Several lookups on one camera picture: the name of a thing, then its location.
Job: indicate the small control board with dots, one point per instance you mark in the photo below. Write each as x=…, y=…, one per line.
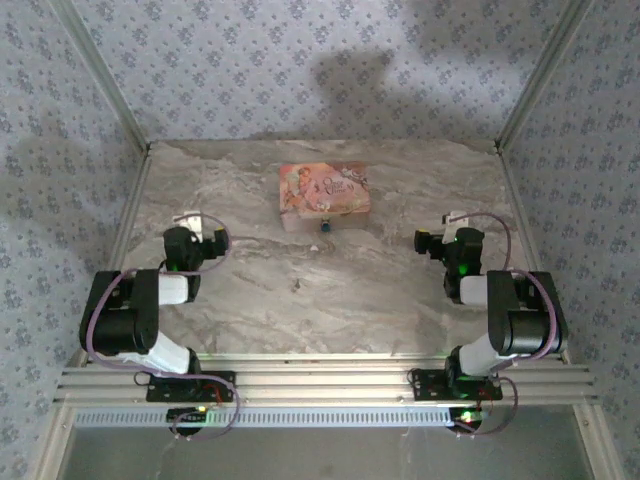
x=470, y=416
x=185, y=415

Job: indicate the aluminium extrusion base beam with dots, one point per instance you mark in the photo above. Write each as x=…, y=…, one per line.
x=320, y=380

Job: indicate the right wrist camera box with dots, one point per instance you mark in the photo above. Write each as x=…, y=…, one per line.
x=452, y=218

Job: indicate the small blue padlock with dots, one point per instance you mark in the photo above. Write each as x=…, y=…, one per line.
x=325, y=227

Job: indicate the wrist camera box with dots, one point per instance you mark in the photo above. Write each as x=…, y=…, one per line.
x=452, y=218
x=192, y=222

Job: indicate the aluminium frame leg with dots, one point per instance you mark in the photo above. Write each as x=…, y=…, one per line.
x=57, y=445
x=595, y=445

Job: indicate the aluminium table side rail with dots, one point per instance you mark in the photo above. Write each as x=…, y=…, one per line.
x=131, y=200
x=517, y=200

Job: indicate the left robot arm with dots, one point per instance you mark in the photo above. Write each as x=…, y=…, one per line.
x=115, y=325

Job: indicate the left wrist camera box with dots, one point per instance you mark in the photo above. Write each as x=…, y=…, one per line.
x=192, y=222

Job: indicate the aluminium corner post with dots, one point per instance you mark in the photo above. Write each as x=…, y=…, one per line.
x=106, y=75
x=540, y=75

